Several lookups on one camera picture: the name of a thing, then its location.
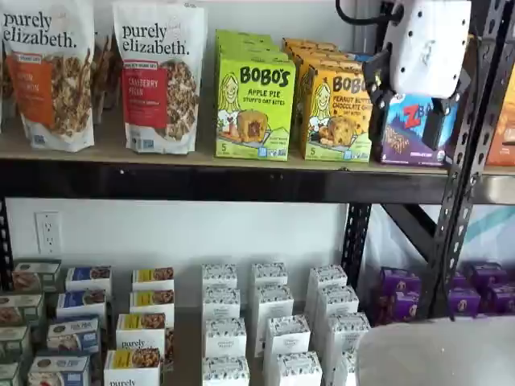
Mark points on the white gripper with holes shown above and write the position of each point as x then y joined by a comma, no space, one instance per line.
426,44

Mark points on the green Bobo's apple pie box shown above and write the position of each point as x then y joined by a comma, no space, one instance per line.
257,100
241,46
241,35

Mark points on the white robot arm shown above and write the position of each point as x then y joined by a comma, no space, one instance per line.
434,354

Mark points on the blue purple Zbar box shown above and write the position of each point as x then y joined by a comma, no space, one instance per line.
406,136
360,57

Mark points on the orange Bobo's peanut butter box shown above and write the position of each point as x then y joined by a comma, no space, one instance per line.
318,56
306,43
326,132

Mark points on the orange cardboard box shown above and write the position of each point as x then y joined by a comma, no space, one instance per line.
505,136

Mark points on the purple snack box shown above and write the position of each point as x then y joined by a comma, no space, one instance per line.
487,273
400,281
464,303
396,309
501,297

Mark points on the black metal shelf beam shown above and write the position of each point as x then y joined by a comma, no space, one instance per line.
201,181

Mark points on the wooden shelf board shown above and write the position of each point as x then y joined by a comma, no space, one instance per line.
108,140

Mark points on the small box yellow label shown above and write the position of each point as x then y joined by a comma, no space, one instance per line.
141,331
133,368
152,301
153,278

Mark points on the small box blue label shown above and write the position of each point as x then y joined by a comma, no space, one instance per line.
74,333
80,303
88,279
60,370

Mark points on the small box green label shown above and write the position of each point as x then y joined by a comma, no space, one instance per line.
14,342
9,374
20,309
38,275

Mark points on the black diagonal rack brace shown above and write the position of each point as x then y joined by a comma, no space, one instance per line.
410,229

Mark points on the translucent plastic sheet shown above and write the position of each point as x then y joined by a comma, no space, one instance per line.
386,241

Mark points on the white patterned carton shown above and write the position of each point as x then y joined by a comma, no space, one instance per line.
269,273
287,333
328,275
225,372
225,337
338,299
219,275
275,301
297,370
347,368
221,301
348,329

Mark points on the white granola bag red label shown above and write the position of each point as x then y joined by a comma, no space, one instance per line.
161,24

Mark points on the white granola bag orange label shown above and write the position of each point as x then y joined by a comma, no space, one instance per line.
48,40

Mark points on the black perforated rack post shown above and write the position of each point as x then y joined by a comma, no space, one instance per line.
458,201
4,241
358,241

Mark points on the white wall outlet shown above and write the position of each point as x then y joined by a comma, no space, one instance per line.
48,233

